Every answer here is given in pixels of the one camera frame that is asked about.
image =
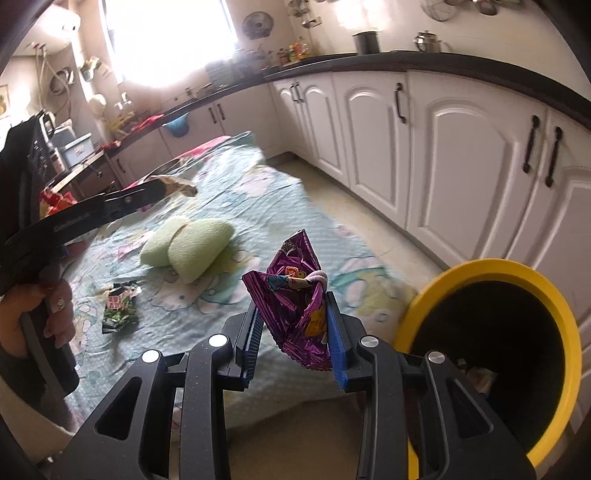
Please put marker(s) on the white kitchen cabinets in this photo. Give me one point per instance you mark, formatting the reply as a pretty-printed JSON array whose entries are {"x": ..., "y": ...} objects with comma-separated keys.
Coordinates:
[{"x": 461, "y": 161}]

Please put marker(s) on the purple foil snack packet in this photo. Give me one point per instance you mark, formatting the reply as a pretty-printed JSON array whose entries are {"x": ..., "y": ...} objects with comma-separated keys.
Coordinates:
[{"x": 295, "y": 318}]

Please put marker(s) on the red white wrapper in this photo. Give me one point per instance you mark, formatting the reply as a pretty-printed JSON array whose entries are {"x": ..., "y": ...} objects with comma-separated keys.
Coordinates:
[{"x": 56, "y": 203}]

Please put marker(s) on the light green cushion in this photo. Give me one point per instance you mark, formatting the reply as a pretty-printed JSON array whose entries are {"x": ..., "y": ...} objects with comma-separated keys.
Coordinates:
[
  {"x": 201, "y": 249},
  {"x": 159, "y": 242}
]

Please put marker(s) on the small round fan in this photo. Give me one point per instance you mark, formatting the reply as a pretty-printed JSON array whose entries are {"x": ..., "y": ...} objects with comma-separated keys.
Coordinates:
[{"x": 255, "y": 23}]

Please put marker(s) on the patterned cloth covered table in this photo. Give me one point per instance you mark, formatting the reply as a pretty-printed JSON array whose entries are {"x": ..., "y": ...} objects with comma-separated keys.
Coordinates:
[{"x": 258, "y": 203}]

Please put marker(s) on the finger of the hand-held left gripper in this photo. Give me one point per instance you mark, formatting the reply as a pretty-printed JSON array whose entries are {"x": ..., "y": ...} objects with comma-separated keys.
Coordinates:
[{"x": 138, "y": 196}]

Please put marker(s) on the grey plastic storage box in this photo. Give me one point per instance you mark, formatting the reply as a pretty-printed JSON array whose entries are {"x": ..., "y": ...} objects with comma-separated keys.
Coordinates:
[{"x": 76, "y": 148}]

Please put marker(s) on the tan snack packet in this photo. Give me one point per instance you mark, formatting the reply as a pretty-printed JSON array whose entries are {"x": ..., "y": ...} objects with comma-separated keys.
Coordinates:
[{"x": 180, "y": 187}]

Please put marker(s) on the row of hanging kitchen utensils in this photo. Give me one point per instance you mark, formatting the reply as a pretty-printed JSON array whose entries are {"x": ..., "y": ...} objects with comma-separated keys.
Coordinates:
[{"x": 461, "y": 8}]

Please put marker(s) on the green black snack packet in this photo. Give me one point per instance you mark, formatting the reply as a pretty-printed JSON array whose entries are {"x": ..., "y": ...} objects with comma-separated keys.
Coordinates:
[{"x": 119, "y": 308}]

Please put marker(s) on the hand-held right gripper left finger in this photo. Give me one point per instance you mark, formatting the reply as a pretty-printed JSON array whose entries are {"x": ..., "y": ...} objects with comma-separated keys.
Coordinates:
[{"x": 251, "y": 353}]

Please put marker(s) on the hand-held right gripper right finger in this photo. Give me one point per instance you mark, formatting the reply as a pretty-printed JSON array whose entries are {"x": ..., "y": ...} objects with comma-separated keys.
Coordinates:
[{"x": 339, "y": 362}]

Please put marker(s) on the red cloth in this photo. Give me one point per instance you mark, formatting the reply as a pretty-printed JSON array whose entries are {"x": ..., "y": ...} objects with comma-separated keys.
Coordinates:
[{"x": 147, "y": 123}]

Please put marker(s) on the dish rack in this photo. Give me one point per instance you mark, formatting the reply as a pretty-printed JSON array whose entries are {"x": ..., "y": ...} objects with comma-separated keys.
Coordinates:
[{"x": 225, "y": 72}]

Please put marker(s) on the blue hanging basket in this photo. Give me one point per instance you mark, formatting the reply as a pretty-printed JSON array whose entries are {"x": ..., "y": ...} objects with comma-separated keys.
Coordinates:
[{"x": 178, "y": 126}]

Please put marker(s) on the white water heater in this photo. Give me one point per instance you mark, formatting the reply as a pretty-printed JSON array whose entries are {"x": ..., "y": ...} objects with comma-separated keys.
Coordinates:
[{"x": 57, "y": 21}]

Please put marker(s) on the window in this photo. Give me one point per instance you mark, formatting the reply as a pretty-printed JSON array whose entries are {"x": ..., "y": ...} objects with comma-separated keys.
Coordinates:
[{"x": 171, "y": 37}]

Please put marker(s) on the person's left forearm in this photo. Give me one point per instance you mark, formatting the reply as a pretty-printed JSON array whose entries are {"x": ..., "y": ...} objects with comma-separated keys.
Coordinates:
[{"x": 32, "y": 410}]

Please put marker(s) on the black canister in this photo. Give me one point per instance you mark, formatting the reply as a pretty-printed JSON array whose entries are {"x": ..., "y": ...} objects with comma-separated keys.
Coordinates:
[{"x": 367, "y": 42}]

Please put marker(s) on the white crumpled paper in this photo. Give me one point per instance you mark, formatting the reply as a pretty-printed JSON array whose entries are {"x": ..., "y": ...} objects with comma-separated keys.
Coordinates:
[{"x": 479, "y": 377}]

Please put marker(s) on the person's left hand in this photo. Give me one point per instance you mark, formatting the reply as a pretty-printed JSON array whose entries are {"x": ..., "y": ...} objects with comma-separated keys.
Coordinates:
[{"x": 59, "y": 318}]

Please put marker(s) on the metal teapot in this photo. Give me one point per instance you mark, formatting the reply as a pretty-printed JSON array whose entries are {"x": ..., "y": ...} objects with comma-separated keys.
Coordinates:
[{"x": 427, "y": 42}]

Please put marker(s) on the yellow rimmed black bin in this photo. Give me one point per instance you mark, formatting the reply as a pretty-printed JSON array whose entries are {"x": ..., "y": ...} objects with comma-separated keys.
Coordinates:
[{"x": 489, "y": 272}]

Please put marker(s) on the group of seasoning bottles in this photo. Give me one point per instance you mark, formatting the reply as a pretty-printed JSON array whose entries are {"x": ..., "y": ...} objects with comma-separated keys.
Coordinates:
[{"x": 288, "y": 51}]

